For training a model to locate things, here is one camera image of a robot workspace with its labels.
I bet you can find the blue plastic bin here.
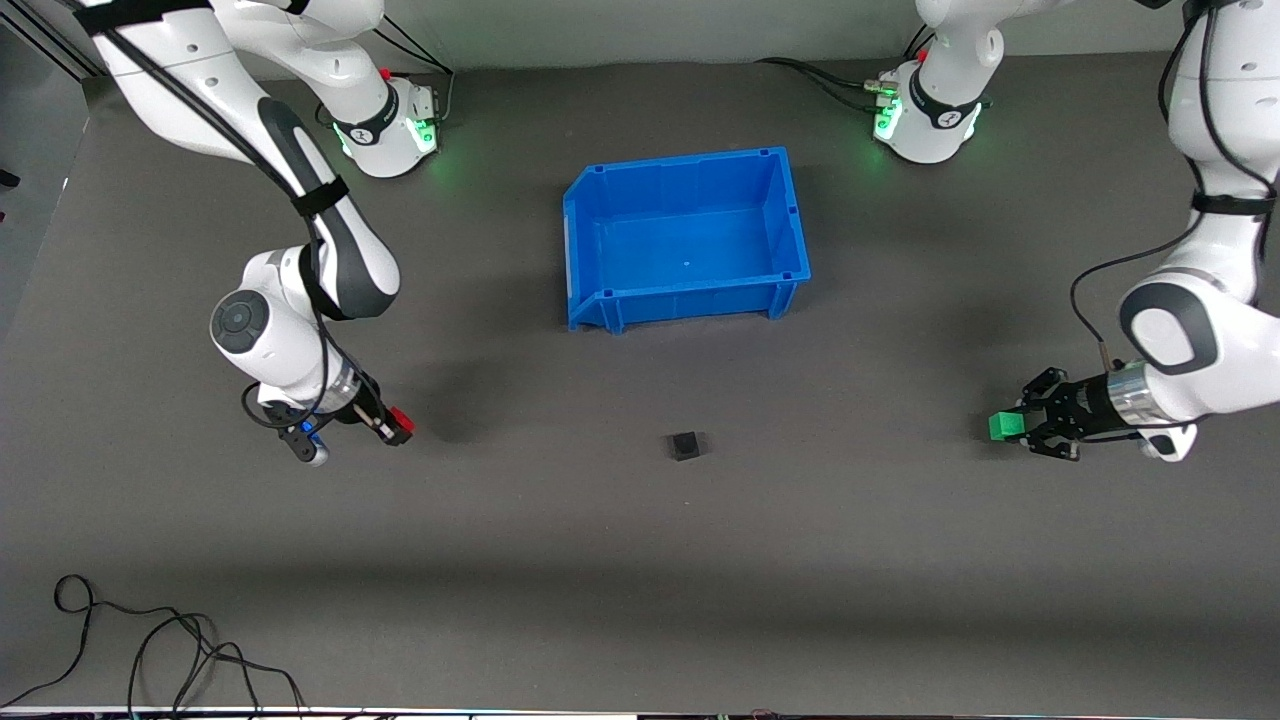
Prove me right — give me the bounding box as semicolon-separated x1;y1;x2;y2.
562;146;812;334

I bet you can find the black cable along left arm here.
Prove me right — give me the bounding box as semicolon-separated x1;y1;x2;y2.
1068;0;1280;351

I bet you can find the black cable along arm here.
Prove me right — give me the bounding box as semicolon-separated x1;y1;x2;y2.
85;10;366;433
1068;0;1280;351

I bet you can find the thin black loose cable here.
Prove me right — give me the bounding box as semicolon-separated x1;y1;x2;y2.
0;574;216;707
128;612;306;717

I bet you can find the black cable along right arm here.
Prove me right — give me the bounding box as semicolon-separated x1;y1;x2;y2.
85;10;366;433

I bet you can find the black right arm base cable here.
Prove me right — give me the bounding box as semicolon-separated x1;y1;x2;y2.
375;15;456;126

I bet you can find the black arm base cable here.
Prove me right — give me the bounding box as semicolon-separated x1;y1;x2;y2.
375;15;456;126
755;57;896;113

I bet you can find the black left arm base cable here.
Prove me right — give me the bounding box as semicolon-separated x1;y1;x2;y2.
755;57;896;113

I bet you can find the aluminium frame rail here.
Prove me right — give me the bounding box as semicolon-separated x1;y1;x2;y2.
0;0;106;79

